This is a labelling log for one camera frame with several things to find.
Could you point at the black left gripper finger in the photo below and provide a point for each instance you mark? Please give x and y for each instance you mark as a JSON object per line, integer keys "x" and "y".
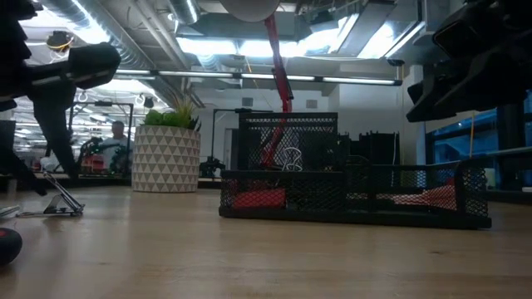
{"x": 56, "y": 124}
{"x": 16, "y": 168}

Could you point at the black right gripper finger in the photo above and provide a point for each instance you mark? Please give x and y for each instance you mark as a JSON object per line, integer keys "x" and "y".
{"x": 422, "y": 92}
{"x": 478, "y": 89}

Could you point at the black binder clip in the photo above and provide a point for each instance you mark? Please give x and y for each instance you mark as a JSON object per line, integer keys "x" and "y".
{"x": 68, "y": 206}
{"x": 291, "y": 166}

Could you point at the red and black scissors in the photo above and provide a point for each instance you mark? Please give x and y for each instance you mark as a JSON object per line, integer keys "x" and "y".
{"x": 9, "y": 247}

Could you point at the pink sticky note pad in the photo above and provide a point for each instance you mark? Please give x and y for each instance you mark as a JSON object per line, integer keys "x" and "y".
{"x": 432, "y": 198}

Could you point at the black mesh desk organizer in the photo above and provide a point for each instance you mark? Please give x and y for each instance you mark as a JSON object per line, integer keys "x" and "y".
{"x": 353, "y": 220}

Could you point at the red desk lamp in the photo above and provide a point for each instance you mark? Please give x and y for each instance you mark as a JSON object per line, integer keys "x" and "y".
{"x": 277, "y": 62}

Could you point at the red eraser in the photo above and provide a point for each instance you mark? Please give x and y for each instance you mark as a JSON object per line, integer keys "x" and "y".
{"x": 259, "y": 199}

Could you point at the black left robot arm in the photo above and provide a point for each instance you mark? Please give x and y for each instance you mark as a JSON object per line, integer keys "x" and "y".
{"x": 10, "y": 25}

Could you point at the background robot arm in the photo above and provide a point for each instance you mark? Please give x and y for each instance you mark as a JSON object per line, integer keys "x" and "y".
{"x": 93, "y": 164}

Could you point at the dark background monitor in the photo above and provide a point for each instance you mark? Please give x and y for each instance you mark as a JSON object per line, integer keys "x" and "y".
{"x": 7, "y": 135}

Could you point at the person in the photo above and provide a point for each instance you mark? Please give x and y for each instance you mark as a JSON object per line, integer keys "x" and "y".
{"x": 118, "y": 143}

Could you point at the black cabinets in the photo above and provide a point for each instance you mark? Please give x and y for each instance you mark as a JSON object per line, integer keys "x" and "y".
{"x": 374, "y": 147}

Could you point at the artificial succulent in patterned pot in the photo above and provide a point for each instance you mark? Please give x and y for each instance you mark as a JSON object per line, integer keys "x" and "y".
{"x": 166, "y": 162}

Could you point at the long ceiling light bar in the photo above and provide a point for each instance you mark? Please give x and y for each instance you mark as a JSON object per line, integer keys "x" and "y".
{"x": 199, "y": 74}

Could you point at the black wall camera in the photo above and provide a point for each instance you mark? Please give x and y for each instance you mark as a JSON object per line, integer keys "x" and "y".
{"x": 395, "y": 62}

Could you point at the black rig post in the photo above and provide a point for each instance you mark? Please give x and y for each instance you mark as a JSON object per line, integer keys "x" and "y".
{"x": 511, "y": 137}

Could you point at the silver ventilation duct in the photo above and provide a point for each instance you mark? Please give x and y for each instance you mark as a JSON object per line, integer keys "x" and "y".
{"x": 185, "y": 10}

